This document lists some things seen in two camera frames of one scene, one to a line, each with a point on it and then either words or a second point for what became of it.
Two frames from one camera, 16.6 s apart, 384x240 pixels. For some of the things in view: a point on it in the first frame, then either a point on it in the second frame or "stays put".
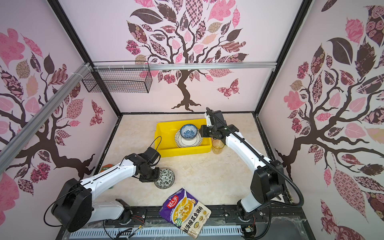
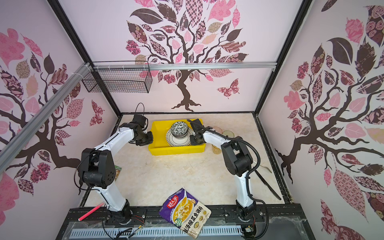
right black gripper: x=204 y=129 -> x=193 y=143
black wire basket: x=119 y=76 stays put
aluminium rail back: x=182 y=65 stays put
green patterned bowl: x=166 y=179 -> x=179 y=129
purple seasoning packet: x=185 y=211 stays put
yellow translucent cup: x=217 y=146 stays put
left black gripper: x=153 y=179 -> x=149 y=140
